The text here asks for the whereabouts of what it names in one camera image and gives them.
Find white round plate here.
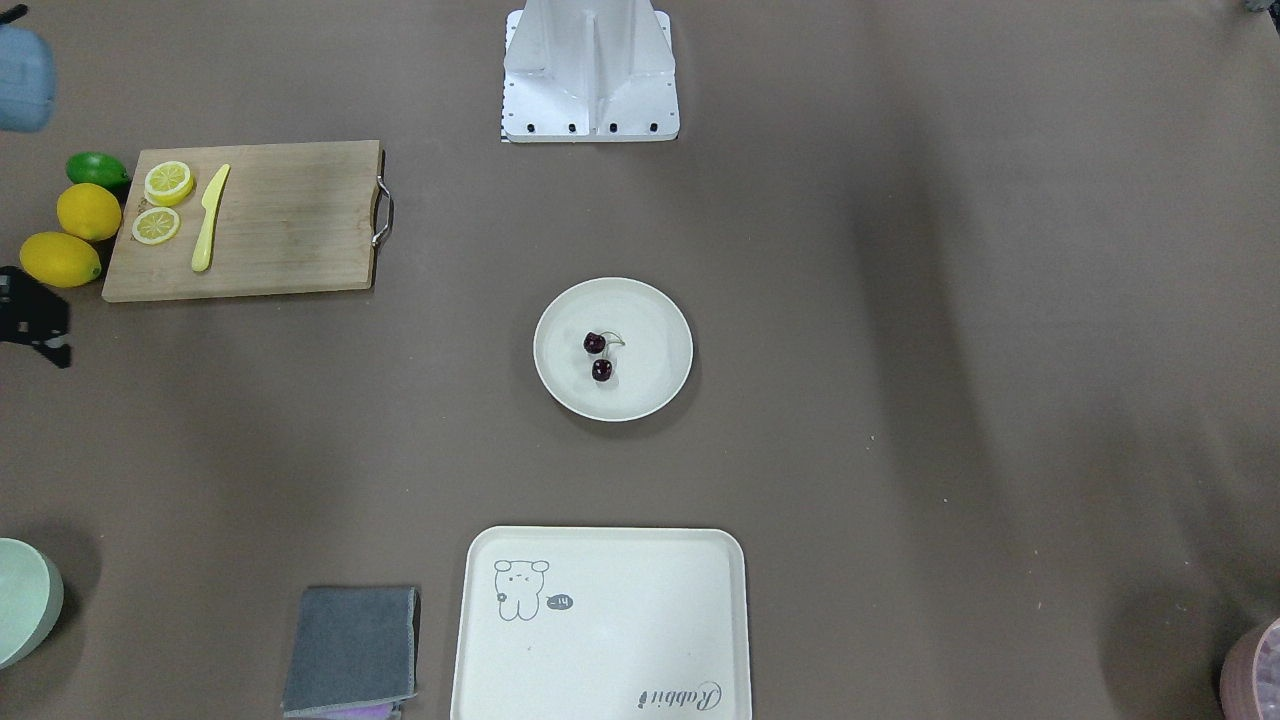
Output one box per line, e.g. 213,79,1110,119
532,277,694,423

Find dark red cherry pair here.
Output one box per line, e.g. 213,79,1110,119
582,331,626,383

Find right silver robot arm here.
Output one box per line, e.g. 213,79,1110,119
1,3,58,135

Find white rectangular tray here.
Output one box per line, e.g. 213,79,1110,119
451,527,754,719

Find bamboo cutting board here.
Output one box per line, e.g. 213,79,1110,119
102,140,394,304

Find grey folded cloth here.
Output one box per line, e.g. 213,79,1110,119
282,585,419,719

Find yellow plastic knife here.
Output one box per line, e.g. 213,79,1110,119
189,164,230,273

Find lemon slice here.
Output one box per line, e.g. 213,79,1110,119
131,208,182,246
143,160,195,208

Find yellow lemon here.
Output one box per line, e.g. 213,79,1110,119
56,183,123,243
19,232,102,288

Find green lime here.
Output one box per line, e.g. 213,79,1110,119
65,151,131,192

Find mint green bowl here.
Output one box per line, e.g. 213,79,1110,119
1,538,64,669

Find pink mixing bowl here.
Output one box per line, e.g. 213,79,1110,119
1219,619,1279,719

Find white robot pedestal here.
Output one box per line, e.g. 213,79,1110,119
500,1,681,143

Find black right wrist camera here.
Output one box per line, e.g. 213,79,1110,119
1,266,72,369

